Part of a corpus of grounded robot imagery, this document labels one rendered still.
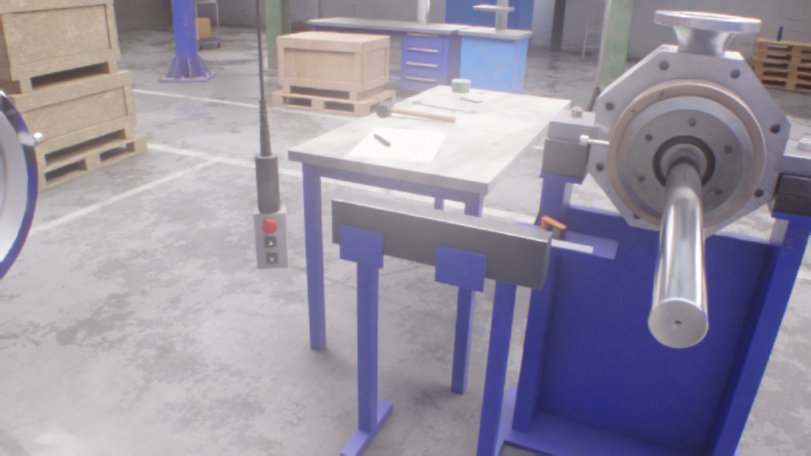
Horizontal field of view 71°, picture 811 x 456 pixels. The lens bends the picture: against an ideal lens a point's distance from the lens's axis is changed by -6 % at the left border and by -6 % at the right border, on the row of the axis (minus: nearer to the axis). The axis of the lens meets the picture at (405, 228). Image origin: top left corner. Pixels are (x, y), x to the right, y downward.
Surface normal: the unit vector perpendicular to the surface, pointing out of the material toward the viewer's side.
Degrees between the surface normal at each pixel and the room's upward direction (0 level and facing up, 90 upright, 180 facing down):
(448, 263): 90
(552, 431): 0
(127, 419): 0
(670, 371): 90
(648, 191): 90
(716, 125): 90
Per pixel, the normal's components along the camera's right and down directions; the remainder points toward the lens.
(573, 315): -0.41, 0.36
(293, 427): 0.03, -0.91
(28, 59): 0.95, 0.15
